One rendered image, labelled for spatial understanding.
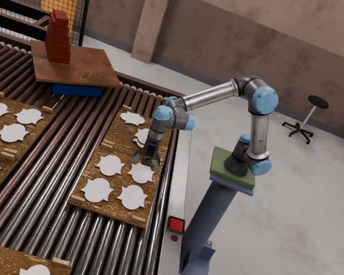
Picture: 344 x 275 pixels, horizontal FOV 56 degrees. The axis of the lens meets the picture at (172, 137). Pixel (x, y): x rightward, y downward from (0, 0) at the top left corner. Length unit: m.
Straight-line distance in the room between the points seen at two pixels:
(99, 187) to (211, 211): 0.90
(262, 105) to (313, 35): 3.51
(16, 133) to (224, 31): 3.70
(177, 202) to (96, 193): 0.39
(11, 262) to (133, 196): 0.55
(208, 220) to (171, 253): 0.84
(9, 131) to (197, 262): 1.62
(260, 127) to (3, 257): 1.20
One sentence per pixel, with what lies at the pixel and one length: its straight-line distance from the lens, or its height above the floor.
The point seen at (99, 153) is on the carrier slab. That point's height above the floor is 0.94.
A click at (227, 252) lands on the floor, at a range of 2.81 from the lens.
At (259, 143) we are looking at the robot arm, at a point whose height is 1.22.
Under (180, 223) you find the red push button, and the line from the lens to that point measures 1.52.
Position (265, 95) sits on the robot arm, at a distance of 1.53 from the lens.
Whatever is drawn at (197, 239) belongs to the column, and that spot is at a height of 0.28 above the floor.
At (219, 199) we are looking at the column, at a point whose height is 0.69.
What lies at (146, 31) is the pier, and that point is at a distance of 4.97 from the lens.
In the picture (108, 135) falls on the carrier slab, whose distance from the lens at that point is 1.83.
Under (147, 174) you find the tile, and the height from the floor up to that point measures 0.95.
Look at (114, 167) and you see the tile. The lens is 1.63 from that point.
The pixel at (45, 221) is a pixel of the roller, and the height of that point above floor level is 0.92.
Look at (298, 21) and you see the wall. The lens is 4.92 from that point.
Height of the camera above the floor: 2.04
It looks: 34 degrees down
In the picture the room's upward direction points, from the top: 22 degrees clockwise
